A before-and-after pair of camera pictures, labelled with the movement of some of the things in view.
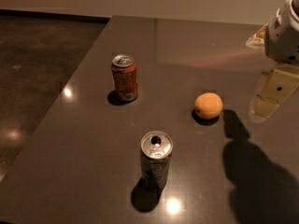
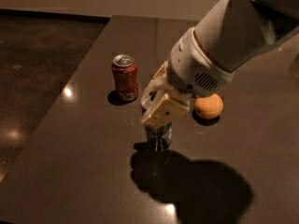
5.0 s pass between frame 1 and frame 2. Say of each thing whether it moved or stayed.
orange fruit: stayed
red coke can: stayed
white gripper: moved
